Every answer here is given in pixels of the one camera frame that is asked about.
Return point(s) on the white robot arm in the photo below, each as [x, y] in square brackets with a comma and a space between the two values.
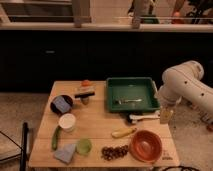
[184, 81]

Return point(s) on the white cup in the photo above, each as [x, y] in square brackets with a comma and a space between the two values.
[67, 122]

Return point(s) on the bunch of dark grapes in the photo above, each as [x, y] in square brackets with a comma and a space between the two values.
[111, 153]

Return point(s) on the yellow banana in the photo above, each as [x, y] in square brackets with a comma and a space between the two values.
[123, 132]

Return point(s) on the grey blue sponge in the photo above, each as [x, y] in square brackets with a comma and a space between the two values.
[66, 153]

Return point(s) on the orange fruit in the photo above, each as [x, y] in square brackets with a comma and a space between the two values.
[85, 83]

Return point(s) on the green round lid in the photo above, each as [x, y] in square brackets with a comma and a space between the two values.
[83, 146]

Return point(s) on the black pole stand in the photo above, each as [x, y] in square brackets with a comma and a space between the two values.
[23, 157]

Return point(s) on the orange bowl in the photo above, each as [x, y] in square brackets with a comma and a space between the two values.
[145, 146]

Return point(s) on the green plastic tray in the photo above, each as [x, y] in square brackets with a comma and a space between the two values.
[118, 88]

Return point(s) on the green cucumber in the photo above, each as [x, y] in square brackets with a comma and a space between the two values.
[54, 142]

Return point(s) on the blue cloth in bowl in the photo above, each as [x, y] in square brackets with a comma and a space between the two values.
[61, 105]

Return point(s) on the black bowl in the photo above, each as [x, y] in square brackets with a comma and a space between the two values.
[67, 98]

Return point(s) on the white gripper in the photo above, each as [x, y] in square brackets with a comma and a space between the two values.
[167, 98]

